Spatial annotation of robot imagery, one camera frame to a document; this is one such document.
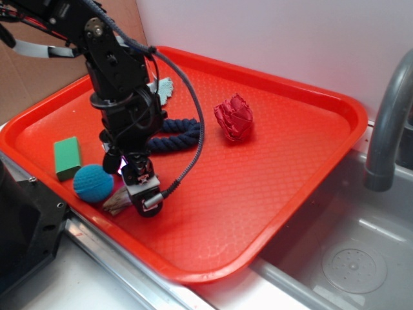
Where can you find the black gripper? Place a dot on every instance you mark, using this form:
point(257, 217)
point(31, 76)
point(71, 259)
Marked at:
point(128, 126)

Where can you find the brown wood chip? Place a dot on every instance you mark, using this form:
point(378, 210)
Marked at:
point(118, 202)

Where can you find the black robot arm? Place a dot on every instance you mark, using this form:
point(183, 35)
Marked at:
point(115, 68)

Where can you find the blue ball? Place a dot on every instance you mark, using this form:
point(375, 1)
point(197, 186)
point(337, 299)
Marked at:
point(92, 184)

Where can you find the green rectangular block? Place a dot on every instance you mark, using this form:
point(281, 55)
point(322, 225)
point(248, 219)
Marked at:
point(67, 158)

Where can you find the teal folded cloth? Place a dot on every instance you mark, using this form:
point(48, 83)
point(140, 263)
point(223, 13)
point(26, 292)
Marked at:
point(164, 88)

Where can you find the crumpled red cloth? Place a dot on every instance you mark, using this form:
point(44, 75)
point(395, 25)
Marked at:
point(235, 117)

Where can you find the red plastic tray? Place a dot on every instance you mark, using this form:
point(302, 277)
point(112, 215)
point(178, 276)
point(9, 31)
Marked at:
point(237, 196)

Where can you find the grey sink basin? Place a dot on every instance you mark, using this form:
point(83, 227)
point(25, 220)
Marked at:
point(346, 248)

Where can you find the grey sink faucet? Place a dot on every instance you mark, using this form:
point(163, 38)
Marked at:
point(391, 139)

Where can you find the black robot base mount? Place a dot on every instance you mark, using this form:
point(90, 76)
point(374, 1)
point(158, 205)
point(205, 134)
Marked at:
point(32, 221)

